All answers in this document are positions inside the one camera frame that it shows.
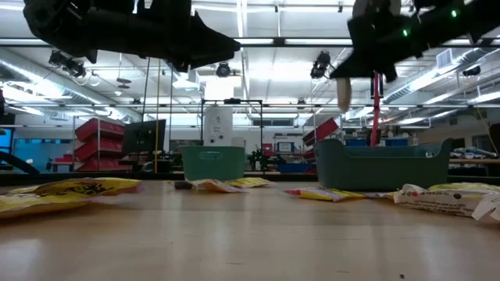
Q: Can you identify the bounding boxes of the dark teal plastic bin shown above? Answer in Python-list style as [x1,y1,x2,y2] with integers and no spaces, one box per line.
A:
[312,137,455,192]

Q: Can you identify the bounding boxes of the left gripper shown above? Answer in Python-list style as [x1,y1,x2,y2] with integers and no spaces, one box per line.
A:
[86,9,241,73]

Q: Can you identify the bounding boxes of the thin black cable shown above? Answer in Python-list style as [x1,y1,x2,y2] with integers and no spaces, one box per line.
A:
[141,57,152,132]

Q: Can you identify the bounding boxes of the small display screen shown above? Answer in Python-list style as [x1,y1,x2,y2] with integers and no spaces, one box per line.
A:
[276,140,295,155]

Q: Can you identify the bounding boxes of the red storage bin rack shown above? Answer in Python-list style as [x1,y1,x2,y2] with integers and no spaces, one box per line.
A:
[73,118,134,172]

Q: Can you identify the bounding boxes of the red plastic bin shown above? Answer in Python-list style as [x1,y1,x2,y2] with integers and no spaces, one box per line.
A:
[302,116,341,144]

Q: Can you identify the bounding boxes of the black computer monitor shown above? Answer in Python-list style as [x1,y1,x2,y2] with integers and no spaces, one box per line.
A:
[121,119,167,156]

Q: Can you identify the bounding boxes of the black dome camera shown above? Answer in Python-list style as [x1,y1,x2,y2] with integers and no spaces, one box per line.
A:
[215,60,232,79]

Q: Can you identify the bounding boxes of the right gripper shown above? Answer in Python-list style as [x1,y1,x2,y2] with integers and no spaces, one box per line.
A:
[330,17,427,84]

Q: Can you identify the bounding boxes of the light teal plastic bin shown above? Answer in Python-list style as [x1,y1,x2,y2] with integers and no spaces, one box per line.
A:
[180,145,247,182]

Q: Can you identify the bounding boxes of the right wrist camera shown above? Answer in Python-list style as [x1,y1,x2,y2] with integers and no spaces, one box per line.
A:
[347,7,395,50]

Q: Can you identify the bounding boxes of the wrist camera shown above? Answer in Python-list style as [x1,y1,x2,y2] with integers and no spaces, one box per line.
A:
[134,0,193,23]
[347,7,395,50]

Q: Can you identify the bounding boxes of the white air vent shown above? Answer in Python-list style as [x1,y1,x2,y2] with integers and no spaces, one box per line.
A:
[435,48,455,70]

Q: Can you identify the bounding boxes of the blue storage bin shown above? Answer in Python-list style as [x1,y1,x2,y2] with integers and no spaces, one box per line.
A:
[276,162,314,175]

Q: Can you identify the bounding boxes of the black frame beam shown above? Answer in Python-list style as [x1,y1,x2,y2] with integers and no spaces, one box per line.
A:
[0,37,500,49]

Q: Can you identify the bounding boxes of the black camera with cable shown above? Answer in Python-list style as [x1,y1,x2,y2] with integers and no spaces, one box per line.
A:
[309,50,338,81]

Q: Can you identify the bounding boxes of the white cylindrical tank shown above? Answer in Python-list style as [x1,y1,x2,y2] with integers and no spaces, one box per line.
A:
[203,105,234,148]

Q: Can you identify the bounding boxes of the black curved hose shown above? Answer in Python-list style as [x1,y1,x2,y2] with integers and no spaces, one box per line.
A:
[0,150,41,175]

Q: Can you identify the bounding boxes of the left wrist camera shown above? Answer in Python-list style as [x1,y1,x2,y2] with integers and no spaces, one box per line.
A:
[134,0,193,23]

